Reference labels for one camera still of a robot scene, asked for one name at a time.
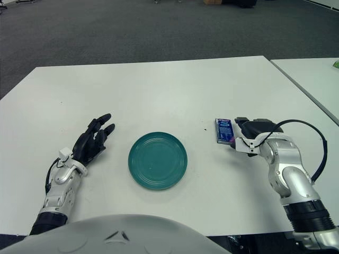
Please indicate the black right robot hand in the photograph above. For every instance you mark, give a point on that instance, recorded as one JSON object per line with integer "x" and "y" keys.
{"x": 257, "y": 128}

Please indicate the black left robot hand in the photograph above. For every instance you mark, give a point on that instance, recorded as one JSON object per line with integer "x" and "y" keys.
{"x": 86, "y": 148}

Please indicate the blue gum pack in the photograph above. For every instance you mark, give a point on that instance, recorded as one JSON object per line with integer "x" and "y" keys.
{"x": 224, "y": 131}

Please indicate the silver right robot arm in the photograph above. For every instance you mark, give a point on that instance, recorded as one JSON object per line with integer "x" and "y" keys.
{"x": 291, "y": 172}

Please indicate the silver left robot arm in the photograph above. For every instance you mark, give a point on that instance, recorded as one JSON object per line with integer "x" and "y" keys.
{"x": 59, "y": 185}

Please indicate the teal round plate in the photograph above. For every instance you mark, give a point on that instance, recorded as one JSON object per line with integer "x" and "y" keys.
{"x": 158, "y": 161}

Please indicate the grey robot torso shell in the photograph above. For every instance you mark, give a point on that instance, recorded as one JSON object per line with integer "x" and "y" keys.
{"x": 106, "y": 238}

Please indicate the small green packet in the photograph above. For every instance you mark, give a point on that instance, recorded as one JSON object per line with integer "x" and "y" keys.
{"x": 336, "y": 64}

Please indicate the black bulky furniture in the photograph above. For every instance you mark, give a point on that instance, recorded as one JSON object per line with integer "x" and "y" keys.
{"x": 238, "y": 3}

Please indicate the brown cardboard box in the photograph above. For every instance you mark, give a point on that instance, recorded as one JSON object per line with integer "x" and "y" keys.
{"x": 212, "y": 1}

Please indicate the black office chair base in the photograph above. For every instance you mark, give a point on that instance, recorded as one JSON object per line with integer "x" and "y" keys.
{"x": 3, "y": 4}
{"x": 167, "y": 1}
{"x": 25, "y": 1}

